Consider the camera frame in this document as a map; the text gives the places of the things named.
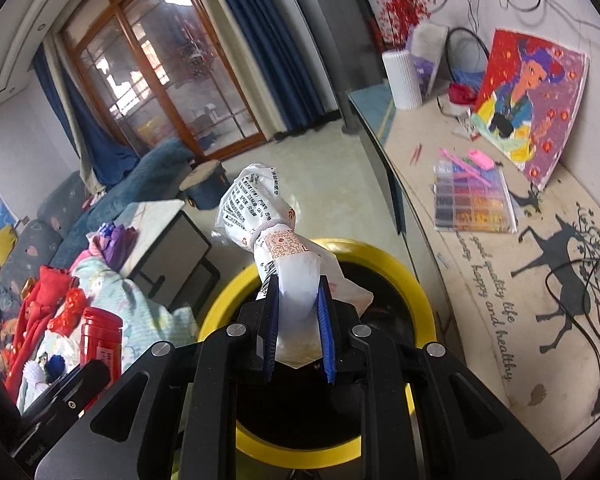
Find purple clothes pile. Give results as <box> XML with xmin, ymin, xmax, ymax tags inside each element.
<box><xmin>88</xmin><ymin>222</ymin><xmax>137</xmax><ymax>271</ymax></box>

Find blue grey sofa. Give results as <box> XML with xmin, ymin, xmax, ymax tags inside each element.
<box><xmin>0</xmin><ymin>136</ymin><xmax>196</xmax><ymax>361</ymax></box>

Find tv cabinet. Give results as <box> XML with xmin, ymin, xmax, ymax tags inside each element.
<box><xmin>349</xmin><ymin>84</ymin><xmax>600</xmax><ymax>479</ymax></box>

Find small round stool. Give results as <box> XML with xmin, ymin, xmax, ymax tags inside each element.
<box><xmin>180</xmin><ymin>159</ymin><xmax>230</xmax><ymax>210</ymax></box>

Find silver tower air conditioner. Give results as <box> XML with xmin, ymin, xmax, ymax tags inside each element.
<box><xmin>297</xmin><ymin>0</ymin><xmax>384</xmax><ymax>134</ymax></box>

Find white coffee table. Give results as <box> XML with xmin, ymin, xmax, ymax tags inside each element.
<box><xmin>114</xmin><ymin>200</ymin><xmax>220</xmax><ymax>313</ymax></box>

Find yellow rimmed trash bin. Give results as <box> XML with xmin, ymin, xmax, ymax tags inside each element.
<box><xmin>198</xmin><ymin>238</ymin><xmax>437</xmax><ymax>469</ymax></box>

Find red cylindrical can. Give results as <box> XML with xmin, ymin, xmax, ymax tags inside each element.
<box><xmin>80</xmin><ymin>307</ymin><xmax>123</xmax><ymax>389</ymax></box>

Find red plastic bag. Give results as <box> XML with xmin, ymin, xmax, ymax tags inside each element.
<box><xmin>47</xmin><ymin>287</ymin><xmax>88</xmax><ymax>337</ymax></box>

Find white printed plastic bag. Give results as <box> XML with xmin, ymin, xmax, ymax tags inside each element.
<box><xmin>215</xmin><ymin>164</ymin><xmax>374</xmax><ymax>368</ymax></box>

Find blue curtain left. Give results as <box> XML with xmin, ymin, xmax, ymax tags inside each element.
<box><xmin>32</xmin><ymin>36</ymin><xmax>140</xmax><ymax>194</ymax></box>

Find red blanket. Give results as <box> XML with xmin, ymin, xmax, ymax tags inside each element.
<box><xmin>5</xmin><ymin>266</ymin><xmax>74</xmax><ymax>402</ymax></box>

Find blue curtain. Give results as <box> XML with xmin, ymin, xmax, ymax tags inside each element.
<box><xmin>225</xmin><ymin>0</ymin><xmax>325</xmax><ymax>131</ymax></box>
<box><xmin>32</xmin><ymin>36</ymin><xmax>140</xmax><ymax>194</ymax></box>

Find bead organiser box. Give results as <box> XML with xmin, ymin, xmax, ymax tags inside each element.
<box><xmin>434</xmin><ymin>158</ymin><xmax>517</xmax><ymax>233</ymax></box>

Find wooden glass sliding door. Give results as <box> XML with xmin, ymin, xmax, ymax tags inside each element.
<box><xmin>61</xmin><ymin>0</ymin><xmax>265</xmax><ymax>160</ymax></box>

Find blue curtain right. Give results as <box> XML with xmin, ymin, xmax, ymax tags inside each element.
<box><xmin>225</xmin><ymin>0</ymin><xmax>325</xmax><ymax>131</ymax></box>

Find colourful diamond painting canvas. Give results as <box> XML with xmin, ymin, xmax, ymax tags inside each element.
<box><xmin>471</xmin><ymin>28</ymin><xmax>588</xmax><ymax>190</ymax></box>

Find Hello Kitty teal quilt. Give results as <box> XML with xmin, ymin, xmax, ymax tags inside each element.
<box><xmin>16</xmin><ymin>257</ymin><xmax>199</xmax><ymax>413</ymax></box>

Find red berry branch decoration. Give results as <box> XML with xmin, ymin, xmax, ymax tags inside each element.
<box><xmin>377</xmin><ymin>0</ymin><xmax>437</xmax><ymax>50</ymax></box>

